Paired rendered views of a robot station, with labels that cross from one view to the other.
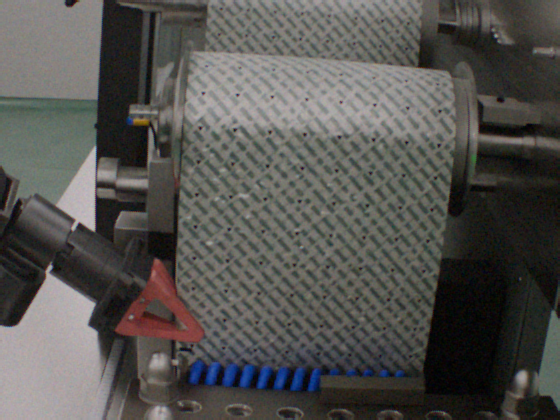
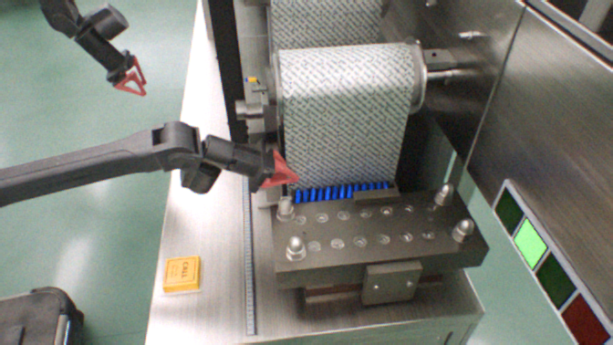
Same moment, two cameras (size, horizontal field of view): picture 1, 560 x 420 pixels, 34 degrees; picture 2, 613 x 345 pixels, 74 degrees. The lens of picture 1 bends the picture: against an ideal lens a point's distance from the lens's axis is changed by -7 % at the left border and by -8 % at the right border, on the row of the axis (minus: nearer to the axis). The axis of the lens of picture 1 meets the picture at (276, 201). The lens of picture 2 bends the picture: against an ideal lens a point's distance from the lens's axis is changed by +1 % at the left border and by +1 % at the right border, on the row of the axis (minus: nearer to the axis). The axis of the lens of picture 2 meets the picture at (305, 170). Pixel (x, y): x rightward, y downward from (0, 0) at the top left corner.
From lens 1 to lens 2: 0.30 m
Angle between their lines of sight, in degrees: 26
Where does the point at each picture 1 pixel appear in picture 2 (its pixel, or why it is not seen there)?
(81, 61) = not seen: outside the picture
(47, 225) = (222, 152)
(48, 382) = (218, 186)
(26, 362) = not seen: hidden behind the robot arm
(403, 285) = (385, 149)
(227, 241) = (307, 142)
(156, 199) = (267, 119)
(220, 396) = (311, 209)
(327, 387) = (358, 200)
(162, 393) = (288, 216)
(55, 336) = not seen: hidden behind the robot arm
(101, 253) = (250, 158)
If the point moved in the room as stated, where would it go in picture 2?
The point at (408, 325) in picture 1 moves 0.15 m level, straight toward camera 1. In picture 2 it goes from (388, 162) to (395, 218)
